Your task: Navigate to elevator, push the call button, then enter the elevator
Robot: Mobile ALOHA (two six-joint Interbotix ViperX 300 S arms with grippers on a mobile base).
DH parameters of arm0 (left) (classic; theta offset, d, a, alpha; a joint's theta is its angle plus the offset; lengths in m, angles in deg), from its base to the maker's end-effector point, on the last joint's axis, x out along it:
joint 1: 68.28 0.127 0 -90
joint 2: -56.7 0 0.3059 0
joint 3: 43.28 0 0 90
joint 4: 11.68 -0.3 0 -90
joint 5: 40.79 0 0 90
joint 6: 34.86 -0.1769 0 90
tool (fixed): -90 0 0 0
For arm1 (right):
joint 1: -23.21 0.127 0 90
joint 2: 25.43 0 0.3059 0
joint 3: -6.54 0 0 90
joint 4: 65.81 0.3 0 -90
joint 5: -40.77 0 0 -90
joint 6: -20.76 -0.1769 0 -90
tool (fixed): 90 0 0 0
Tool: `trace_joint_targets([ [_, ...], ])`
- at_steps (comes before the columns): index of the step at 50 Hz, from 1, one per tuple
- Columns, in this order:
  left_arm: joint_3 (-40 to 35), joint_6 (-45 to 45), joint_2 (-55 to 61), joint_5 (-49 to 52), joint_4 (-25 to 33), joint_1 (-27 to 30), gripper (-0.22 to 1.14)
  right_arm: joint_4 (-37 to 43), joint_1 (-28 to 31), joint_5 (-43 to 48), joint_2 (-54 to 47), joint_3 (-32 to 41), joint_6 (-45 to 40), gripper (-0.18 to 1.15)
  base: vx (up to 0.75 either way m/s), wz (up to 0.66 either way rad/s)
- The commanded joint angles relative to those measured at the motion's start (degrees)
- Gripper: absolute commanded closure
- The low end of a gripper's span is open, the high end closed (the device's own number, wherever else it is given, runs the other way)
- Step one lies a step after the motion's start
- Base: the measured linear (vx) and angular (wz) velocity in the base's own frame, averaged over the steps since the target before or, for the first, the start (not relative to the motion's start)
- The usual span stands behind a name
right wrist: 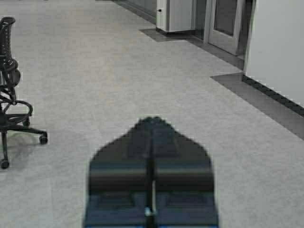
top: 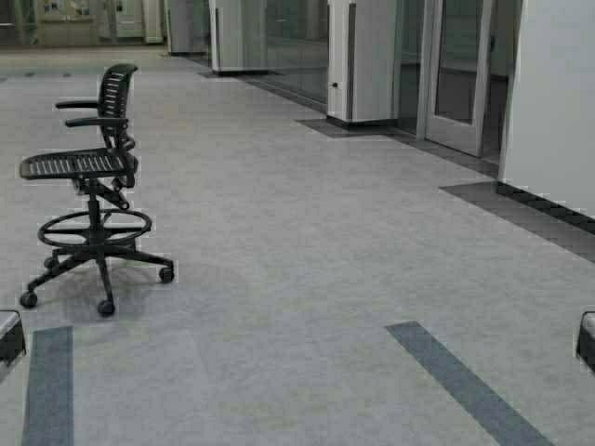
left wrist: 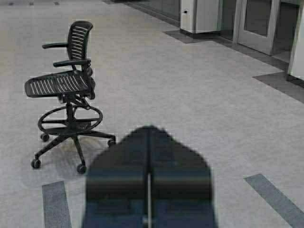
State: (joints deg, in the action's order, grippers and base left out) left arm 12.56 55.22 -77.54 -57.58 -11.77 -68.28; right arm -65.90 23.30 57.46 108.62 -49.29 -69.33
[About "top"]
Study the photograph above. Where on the glass door metal frame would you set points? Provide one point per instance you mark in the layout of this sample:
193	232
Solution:
454	73

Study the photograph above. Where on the robot base right corner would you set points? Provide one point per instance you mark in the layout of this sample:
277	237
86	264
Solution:
584	349

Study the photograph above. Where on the far white pillar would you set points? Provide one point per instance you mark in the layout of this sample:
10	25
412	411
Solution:
238	37

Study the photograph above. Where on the robot base left corner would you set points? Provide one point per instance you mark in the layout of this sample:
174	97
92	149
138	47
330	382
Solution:
13	343

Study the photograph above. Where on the black office stool chair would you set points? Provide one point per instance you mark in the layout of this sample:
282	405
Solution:
101	175

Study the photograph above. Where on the white pillar near glass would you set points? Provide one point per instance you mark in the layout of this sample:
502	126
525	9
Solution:
360	77

